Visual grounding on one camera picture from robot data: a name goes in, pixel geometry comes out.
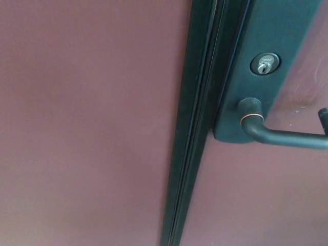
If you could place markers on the silver key lock cylinder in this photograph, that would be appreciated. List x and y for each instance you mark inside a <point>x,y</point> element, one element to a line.
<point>264,65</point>

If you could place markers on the black door edge strip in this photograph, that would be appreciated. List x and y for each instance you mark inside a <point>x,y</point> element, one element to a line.
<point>194,115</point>

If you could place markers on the black lock escutcheon plate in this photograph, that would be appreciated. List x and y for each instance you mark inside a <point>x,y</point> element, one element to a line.
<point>276,28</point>

